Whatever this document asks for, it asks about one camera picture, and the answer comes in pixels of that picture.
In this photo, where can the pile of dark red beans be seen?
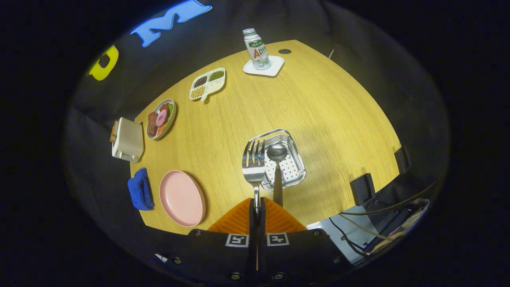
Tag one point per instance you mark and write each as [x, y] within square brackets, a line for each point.
[200, 81]

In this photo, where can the white square coaster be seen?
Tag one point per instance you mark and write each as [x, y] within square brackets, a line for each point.
[277, 65]

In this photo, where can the pile of yellow soybeans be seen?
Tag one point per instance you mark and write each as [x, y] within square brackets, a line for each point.
[197, 92]

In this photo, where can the pink plate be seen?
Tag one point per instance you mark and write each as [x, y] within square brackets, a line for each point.
[181, 197]

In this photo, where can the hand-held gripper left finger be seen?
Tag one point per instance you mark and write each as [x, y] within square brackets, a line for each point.
[252, 239]

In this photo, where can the white divided dish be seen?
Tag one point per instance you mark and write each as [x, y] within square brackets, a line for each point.
[217, 83]

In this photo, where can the metal drain basket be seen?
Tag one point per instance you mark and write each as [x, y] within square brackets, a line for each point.
[293, 171]

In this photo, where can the metal fork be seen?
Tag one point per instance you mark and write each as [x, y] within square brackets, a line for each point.
[254, 171]

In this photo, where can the green lettuce leaf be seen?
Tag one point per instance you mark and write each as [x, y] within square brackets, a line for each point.
[171, 111]

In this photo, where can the pink ham slice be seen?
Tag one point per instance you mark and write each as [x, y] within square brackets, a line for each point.
[161, 118]

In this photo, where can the metal spoon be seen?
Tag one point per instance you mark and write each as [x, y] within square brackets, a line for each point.
[277, 152]

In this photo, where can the white toaster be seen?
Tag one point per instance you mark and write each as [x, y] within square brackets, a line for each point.
[129, 139]

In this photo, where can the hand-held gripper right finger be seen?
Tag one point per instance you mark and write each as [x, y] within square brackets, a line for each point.
[262, 239]

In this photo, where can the white bottle with green cap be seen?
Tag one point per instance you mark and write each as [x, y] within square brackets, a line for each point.
[257, 50]

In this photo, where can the brown sausage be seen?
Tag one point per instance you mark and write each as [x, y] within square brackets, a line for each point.
[152, 123]

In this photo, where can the toasted bread slice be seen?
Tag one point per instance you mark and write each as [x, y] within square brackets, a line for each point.
[114, 133]

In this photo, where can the pile of green beans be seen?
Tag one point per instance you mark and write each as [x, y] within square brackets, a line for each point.
[216, 75]

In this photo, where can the black table clamp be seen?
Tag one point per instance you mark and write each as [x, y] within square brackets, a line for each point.
[402, 159]
[361, 189]

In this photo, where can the brown meat piece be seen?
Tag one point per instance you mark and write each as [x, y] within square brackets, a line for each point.
[165, 107]

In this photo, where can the white plate of food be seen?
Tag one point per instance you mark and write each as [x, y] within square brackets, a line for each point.
[169, 125]

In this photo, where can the blue cloth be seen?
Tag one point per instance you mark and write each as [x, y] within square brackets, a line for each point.
[140, 191]

